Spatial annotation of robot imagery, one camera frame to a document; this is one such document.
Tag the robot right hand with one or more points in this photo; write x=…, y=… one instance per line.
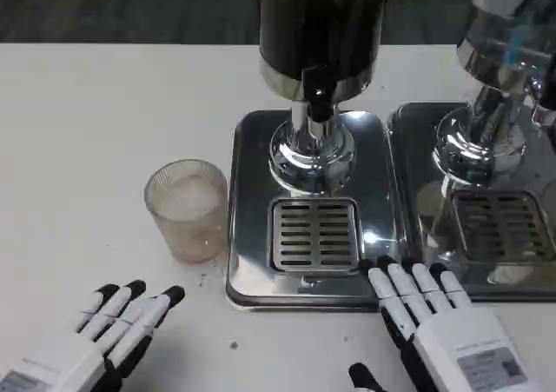
x=460, y=344

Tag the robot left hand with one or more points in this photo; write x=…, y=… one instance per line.
x=65, y=361

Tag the clear ribbed glass cup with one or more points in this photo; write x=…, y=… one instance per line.
x=187, y=218

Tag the black dispenser tap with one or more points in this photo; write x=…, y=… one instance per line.
x=318, y=98

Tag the slotted steel drip grid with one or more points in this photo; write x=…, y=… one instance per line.
x=499, y=253
x=316, y=259

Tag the steel drip tray base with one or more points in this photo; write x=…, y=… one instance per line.
x=247, y=279
x=417, y=148

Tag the chrome dispenser tap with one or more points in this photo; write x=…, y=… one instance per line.
x=543, y=109

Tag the steel drink dispenser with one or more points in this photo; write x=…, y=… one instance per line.
x=499, y=48

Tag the dark tank drink dispenser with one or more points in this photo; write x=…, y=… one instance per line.
x=321, y=22

